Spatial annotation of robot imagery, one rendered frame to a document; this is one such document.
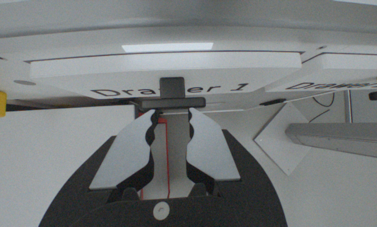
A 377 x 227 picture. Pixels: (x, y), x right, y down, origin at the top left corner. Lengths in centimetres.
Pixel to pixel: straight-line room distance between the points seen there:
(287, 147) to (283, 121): 22
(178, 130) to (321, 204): 151
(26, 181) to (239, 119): 117
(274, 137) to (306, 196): 65
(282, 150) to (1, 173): 149
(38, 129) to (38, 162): 8
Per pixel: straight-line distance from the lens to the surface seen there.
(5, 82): 30
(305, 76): 22
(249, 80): 19
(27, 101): 55
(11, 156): 50
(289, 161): 141
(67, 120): 39
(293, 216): 168
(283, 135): 134
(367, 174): 220
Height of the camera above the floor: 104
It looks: 85 degrees down
